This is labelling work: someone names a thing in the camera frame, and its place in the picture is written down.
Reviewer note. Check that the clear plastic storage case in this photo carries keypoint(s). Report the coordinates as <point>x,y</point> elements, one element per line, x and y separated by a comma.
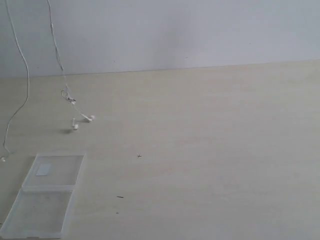
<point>44,202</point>

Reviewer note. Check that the white wired earphones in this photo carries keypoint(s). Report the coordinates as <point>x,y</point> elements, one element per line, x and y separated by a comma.
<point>65,92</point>

